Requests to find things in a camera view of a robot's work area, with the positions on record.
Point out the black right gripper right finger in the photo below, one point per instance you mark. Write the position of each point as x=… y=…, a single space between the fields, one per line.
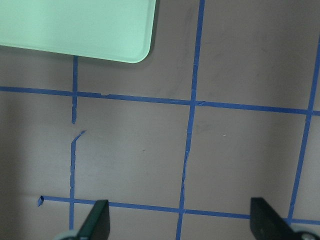
x=266 y=224

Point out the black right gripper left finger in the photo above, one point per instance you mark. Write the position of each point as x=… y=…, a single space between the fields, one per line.
x=97 y=224

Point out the mint green tray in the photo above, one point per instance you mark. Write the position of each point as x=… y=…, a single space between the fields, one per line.
x=115 y=30

